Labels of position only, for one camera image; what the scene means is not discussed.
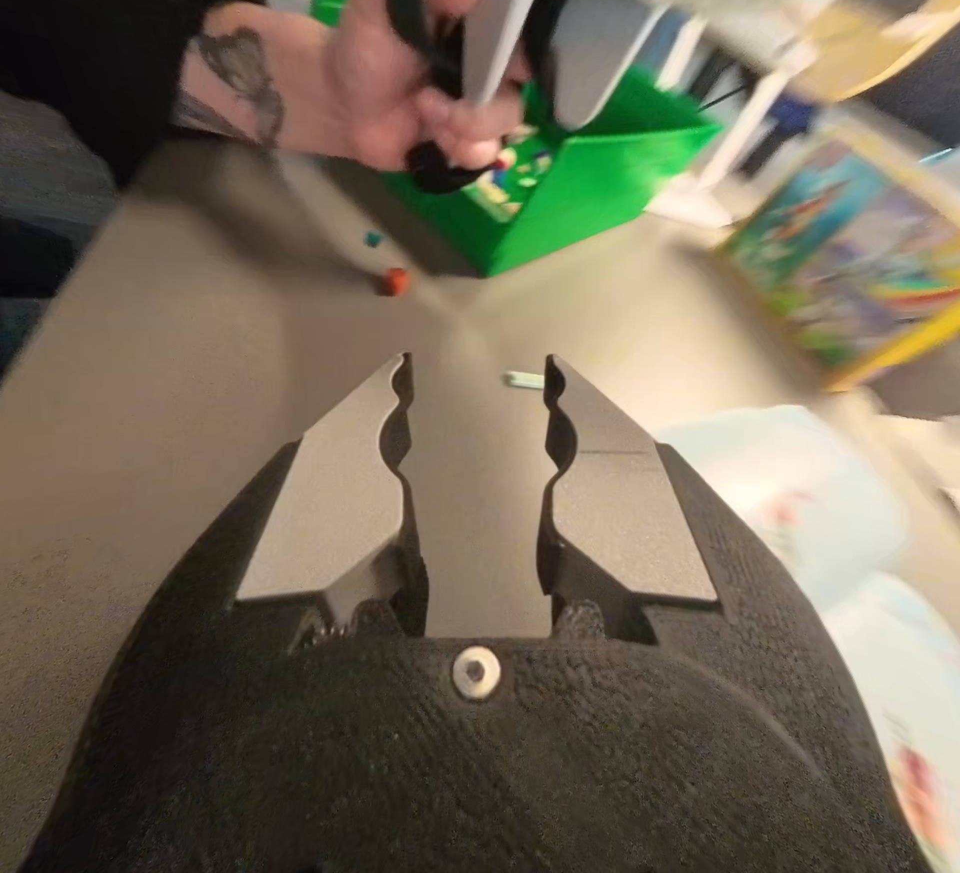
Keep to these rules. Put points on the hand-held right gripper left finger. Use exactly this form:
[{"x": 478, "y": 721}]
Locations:
[{"x": 330, "y": 513}]

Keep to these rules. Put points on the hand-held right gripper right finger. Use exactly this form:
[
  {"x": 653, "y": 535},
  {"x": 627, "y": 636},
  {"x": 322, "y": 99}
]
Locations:
[{"x": 630, "y": 520}]

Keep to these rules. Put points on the pile of lego pieces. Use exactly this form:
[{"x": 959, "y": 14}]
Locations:
[{"x": 510, "y": 175}]

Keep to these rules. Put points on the instruction booklet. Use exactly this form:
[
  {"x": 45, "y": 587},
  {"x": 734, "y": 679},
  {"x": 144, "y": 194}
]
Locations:
[{"x": 787, "y": 490}]

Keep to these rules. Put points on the orange lego brick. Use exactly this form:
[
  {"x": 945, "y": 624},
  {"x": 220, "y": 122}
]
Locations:
[{"x": 395, "y": 282}]

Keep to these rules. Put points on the mint lego plate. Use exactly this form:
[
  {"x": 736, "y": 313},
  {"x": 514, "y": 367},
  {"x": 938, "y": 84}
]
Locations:
[{"x": 525, "y": 379}]

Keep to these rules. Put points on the colourful lego box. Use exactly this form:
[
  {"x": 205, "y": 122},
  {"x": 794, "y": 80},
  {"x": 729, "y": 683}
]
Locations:
[{"x": 847, "y": 265}]

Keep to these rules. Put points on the person's left hand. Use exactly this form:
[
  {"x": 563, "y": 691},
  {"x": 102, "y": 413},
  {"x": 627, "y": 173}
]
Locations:
[{"x": 375, "y": 100}]

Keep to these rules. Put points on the wooden board on white stand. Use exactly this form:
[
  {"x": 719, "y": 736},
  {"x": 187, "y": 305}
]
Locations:
[{"x": 870, "y": 25}]

